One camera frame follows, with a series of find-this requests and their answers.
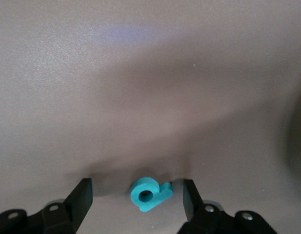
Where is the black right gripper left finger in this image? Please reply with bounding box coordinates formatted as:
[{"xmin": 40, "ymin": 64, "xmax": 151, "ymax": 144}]
[{"xmin": 40, "ymin": 178, "xmax": 94, "ymax": 234}]

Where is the teal foam letter p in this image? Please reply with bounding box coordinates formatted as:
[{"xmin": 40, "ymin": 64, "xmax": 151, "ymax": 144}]
[{"xmin": 130, "ymin": 177, "xmax": 173, "ymax": 213}]

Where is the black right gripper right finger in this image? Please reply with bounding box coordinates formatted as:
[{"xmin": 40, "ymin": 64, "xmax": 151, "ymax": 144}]
[{"xmin": 179, "ymin": 179, "xmax": 236, "ymax": 234}]

